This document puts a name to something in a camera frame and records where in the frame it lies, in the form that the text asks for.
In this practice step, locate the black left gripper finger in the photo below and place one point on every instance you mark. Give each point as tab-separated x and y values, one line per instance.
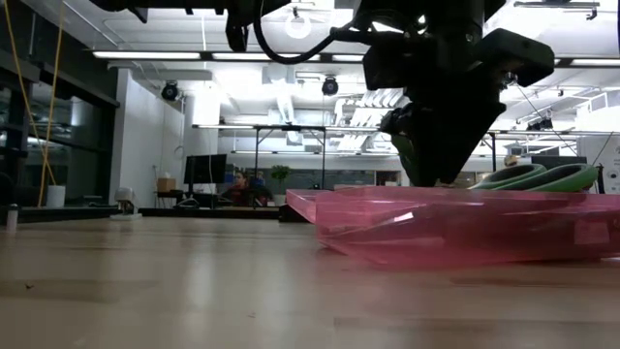
428	162
460	155

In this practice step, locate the transparent pink pencil box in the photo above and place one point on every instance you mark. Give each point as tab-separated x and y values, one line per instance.
368	232

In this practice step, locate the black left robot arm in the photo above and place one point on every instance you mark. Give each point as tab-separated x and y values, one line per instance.
194	4

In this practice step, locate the person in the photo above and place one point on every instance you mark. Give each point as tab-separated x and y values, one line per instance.
511	160
239	189

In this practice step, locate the black computer monitor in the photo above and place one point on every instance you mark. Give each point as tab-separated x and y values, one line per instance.
205	168
557	160

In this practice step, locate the black round ceiling speaker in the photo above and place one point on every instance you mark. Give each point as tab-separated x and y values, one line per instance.
330	86
169	91

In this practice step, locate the black tripod stand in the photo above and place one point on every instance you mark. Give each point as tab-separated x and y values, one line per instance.
600	177

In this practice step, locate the black stapler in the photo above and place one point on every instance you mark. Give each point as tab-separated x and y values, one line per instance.
290	214

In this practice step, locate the small background potted plant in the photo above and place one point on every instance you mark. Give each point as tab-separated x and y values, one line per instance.
281	172

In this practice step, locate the black office desk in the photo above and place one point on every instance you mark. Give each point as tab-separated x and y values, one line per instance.
203	199

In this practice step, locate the cardboard box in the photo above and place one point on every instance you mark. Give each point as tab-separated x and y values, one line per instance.
166	184

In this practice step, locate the long ceiling light bar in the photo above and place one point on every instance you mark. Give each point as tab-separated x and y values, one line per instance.
145	55

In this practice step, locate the small white tape dispenser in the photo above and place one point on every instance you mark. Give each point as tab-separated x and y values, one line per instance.
125	201

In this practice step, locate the white bucket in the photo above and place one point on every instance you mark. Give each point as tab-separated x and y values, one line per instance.
55	196

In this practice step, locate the white glue bottle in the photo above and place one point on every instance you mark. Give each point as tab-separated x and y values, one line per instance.
12	218

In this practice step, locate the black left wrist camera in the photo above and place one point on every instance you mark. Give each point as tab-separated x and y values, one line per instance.
518	53

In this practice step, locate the silver ceiling duct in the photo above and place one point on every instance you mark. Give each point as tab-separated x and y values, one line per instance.
373	102

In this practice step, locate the tall black table frame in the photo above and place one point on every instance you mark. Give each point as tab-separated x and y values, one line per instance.
290	128

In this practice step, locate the black aluminium table frame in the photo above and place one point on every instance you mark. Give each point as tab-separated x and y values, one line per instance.
194	212

